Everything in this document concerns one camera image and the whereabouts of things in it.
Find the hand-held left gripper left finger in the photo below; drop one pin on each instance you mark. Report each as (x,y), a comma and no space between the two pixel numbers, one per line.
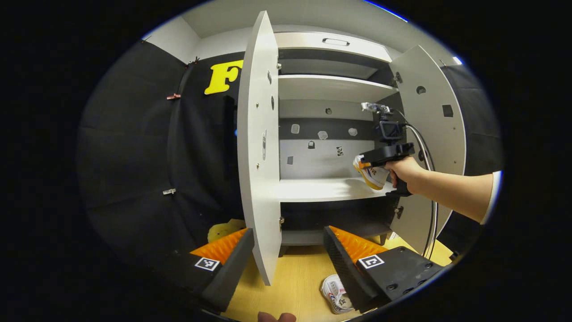
(232,268)

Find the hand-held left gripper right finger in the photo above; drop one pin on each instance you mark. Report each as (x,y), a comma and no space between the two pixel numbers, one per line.
(342,268)

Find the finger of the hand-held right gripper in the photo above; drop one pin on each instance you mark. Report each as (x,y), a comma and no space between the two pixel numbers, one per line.
(364,163)

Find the white canvas shoe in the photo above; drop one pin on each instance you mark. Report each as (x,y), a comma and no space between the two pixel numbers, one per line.
(377,179)
(336,293)

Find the white shoe cabinet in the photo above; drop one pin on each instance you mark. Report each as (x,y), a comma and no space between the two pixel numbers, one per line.
(321,190)

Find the white cabinet drawer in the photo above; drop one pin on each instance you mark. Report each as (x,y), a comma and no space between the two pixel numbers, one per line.
(299,42)

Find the yellow plush toy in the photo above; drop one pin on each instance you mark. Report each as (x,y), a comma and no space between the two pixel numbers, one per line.
(221,231)

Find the black backdrop cloth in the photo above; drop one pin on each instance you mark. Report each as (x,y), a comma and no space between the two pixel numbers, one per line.
(485,134)
(134,147)

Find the red cloth clip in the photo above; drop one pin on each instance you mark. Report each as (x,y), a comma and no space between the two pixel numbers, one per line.
(173,96)

